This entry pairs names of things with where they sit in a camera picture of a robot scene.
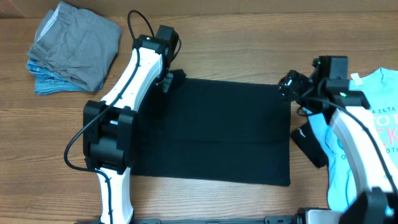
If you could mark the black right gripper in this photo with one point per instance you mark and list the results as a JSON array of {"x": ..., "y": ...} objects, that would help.
[{"x": 290, "y": 82}]

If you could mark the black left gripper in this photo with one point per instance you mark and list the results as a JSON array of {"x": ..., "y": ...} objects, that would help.
[{"x": 166, "y": 81}]

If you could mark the black t-shirt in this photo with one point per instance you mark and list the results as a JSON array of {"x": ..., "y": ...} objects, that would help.
[{"x": 215, "y": 130}]

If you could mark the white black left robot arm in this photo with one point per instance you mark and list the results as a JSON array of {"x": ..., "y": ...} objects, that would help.
[{"x": 110, "y": 139}]

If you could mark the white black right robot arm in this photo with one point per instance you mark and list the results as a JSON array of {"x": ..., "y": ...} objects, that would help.
[{"x": 348, "y": 113}]

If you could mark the black garment with white logo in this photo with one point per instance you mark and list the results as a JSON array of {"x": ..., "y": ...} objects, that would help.
[{"x": 309, "y": 145}]

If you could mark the light blue printed t-shirt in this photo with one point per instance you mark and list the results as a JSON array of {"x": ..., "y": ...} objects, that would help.
[{"x": 380, "y": 89}]

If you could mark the folded grey shirt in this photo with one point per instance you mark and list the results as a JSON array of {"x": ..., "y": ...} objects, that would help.
[{"x": 76, "y": 44}]

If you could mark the folded blue garment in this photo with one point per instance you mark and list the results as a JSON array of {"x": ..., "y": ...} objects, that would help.
[{"x": 47, "y": 82}]

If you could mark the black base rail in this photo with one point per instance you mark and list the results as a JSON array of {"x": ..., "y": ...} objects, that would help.
[{"x": 285, "y": 219}]

